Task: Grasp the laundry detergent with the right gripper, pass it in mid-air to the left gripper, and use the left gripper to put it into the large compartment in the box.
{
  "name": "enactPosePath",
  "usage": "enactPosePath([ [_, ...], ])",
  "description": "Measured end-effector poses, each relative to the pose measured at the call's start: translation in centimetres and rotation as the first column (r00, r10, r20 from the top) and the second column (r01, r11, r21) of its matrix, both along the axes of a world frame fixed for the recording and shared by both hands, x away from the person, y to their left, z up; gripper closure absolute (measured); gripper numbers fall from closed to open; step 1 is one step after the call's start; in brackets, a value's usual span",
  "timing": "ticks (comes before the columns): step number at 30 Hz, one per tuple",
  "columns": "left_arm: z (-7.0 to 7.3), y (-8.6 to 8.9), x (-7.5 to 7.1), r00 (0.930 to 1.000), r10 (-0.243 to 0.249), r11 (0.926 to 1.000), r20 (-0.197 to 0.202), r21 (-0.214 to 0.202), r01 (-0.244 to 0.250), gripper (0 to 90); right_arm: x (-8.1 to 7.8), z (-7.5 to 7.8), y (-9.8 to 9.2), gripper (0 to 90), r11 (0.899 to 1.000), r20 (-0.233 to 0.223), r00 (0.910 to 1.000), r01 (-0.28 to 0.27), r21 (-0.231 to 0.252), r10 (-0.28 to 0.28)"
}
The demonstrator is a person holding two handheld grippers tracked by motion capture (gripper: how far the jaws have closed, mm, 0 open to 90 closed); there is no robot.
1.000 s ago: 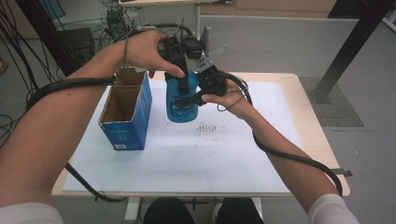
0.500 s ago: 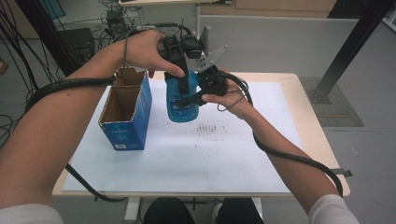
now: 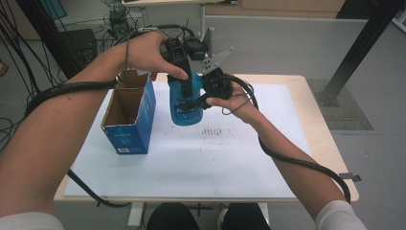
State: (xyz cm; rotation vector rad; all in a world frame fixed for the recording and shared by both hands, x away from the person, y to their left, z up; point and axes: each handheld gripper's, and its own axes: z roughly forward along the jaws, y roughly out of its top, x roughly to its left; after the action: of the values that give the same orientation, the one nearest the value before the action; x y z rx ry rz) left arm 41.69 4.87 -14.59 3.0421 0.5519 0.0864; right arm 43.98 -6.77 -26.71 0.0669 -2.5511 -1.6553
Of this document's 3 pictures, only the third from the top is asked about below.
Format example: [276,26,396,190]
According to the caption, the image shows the person's left hand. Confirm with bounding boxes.
[125,31,190,81]

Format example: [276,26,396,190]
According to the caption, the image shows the blue cardboard box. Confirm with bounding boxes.
[101,68,157,155]

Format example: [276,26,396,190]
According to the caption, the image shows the person's dark pants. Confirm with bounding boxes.
[147,201,272,230]

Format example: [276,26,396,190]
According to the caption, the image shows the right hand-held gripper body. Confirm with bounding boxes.
[200,47,235,100]

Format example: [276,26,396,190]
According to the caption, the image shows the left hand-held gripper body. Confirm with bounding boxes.
[161,27,215,65]

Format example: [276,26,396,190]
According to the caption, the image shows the light wooden table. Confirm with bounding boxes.
[53,72,360,230]

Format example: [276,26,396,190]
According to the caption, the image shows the wooden cabinet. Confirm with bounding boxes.
[204,0,348,19]

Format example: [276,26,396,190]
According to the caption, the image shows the black device on stand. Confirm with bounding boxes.
[108,8,133,39]

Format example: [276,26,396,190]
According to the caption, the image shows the white paper sheet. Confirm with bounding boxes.
[63,80,312,199]

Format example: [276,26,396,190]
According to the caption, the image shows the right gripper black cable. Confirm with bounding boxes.
[223,75,352,205]

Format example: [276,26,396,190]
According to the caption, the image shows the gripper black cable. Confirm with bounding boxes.
[223,75,352,205]
[23,23,196,209]

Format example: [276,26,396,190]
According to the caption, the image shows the blue plastic bottle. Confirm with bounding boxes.
[168,71,205,127]

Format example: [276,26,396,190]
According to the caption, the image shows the grey floor mat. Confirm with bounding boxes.
[305,78,374,131]

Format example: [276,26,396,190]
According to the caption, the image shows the black metal post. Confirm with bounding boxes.
[314,0,406,108]

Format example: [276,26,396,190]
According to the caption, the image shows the person's right hand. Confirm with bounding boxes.
[205,80,262,127]

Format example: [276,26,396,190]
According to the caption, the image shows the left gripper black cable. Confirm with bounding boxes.
[23,23,196,209]

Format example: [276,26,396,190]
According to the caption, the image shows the black computer case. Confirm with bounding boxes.
[58,28,99,70]

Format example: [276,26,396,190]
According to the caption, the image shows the bundle of black cables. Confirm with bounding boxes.
[0,6,70,104]

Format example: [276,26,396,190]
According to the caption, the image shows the white table with pole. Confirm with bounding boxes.
[121,0,238,41]

